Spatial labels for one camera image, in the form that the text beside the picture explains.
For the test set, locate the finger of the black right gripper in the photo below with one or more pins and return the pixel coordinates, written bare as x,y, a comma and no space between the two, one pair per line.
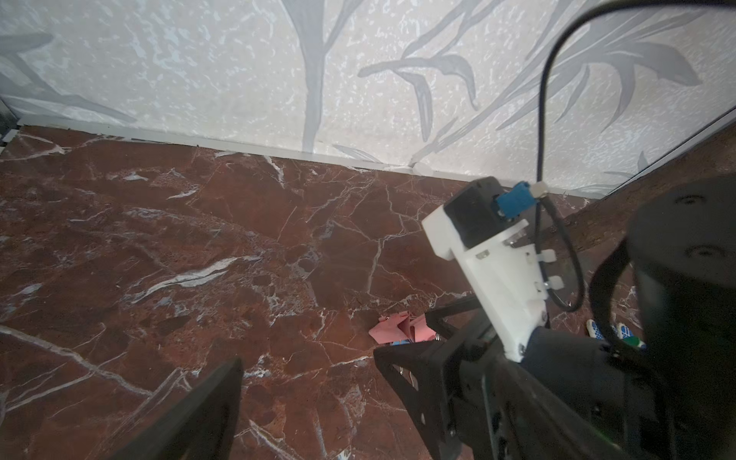
448,319
434,384

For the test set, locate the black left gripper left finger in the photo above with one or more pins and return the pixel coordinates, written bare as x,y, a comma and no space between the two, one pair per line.
201,426

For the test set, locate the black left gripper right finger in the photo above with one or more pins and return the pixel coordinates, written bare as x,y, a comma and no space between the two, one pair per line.
527,421

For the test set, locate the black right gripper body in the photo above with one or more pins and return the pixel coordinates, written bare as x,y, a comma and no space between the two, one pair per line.
489,348

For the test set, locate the large pink binder clip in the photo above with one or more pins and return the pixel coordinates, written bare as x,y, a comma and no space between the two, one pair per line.
402,328

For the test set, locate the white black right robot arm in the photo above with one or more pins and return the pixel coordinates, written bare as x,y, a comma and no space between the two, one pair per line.
659,382

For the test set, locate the blue dotted white work glove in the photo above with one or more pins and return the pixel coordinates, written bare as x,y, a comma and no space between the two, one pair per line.
622,331

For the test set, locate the artificial pink cherry blossom tree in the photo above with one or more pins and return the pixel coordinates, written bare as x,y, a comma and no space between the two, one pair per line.
596,226

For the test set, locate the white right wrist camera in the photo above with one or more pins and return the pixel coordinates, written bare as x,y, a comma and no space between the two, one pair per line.
478,228

